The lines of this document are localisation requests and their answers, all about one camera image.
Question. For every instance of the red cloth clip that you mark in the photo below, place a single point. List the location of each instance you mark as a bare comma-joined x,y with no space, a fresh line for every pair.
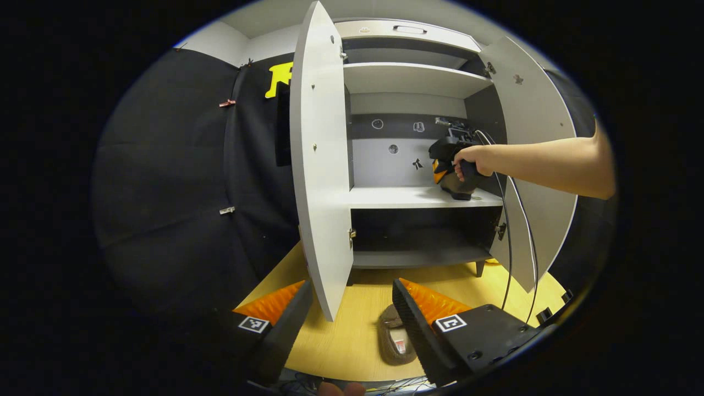
226,103

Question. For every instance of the grey white shoe cabinet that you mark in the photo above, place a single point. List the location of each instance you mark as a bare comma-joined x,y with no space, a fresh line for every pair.
423,231

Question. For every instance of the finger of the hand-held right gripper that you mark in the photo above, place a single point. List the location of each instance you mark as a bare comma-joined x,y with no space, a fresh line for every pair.
440,171

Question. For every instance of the white shoe cabinet door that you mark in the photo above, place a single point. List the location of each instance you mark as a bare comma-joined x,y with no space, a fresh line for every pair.
319,165
544,110

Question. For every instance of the brown fuzzy shoe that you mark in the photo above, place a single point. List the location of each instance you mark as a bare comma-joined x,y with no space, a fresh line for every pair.
397,344
462,191

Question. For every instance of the silver cloth clip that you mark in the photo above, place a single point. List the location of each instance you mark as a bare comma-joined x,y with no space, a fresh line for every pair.
226,210

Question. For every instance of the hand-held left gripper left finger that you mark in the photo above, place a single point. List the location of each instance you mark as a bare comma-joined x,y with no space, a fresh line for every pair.
283,335

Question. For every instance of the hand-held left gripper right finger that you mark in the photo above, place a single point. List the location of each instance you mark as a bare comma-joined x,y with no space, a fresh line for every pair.
418,335

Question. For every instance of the black cloth clip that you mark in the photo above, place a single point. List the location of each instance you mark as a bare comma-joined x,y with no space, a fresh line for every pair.
246,64

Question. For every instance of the cream cabinet drawer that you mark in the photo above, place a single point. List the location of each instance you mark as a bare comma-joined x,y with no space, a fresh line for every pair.
379,39

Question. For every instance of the black backdrop cloth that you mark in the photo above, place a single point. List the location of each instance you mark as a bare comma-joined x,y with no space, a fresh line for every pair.
165,192
588,231

